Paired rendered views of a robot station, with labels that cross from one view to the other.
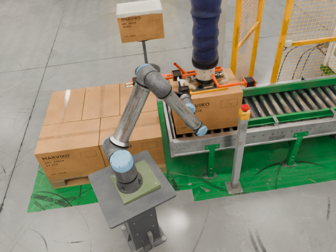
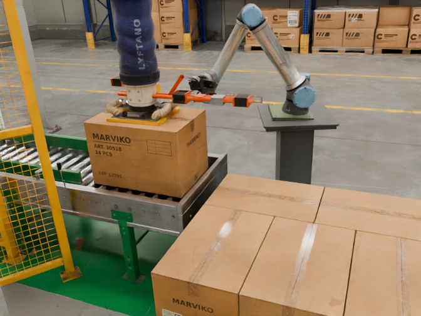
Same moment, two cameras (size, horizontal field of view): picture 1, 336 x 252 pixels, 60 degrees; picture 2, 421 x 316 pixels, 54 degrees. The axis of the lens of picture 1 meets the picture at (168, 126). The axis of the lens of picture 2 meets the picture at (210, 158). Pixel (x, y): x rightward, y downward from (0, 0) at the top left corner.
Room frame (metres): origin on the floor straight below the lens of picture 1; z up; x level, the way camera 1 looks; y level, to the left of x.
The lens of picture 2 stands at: (4.10, 1.01, 1.72)
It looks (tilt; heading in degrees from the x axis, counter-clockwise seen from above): 24 degrees down; 206
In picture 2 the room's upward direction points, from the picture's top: 3 degrees counter-clockwise
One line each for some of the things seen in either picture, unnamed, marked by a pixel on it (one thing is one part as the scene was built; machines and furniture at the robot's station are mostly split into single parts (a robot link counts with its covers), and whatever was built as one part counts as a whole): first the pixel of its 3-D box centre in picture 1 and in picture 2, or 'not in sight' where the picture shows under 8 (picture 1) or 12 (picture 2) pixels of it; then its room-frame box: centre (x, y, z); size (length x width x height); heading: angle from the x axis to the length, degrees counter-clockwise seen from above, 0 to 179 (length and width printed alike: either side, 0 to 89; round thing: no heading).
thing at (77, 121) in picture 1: (105, 125); (307, 267); (2.41, 0.69, 0.34); 1.20 x 1.00 x 0.40; 93
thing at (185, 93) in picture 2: (176, 75); (181, 96); (2.14, -0.12, 1.08); 0.10 x 0.08 x 0.06; 6
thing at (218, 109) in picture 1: (203, 101); (149, 146); (2.16, -0.36, 0.75); 0.60 x 0.40 x 0.40; 94
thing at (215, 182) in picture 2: (167, 126); (206, 195); (2.15, 0.01, 0.47); 0.70 x 0.03 x 0.15; 3
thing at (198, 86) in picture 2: (184, 93); (198, 83); (1.86, -0.15, 1.08); 0.12 x 0.09 x 0.08; 6
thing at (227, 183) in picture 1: (234, 186); not in sight; (1.68, -0.60, 0.01); 0.15 x 0.15 x 0.03; 3
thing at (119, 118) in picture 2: not in sight; (136, 116); (2.26, -0.36, 0.97); 0.34 x 0.10 x 0.05; 96
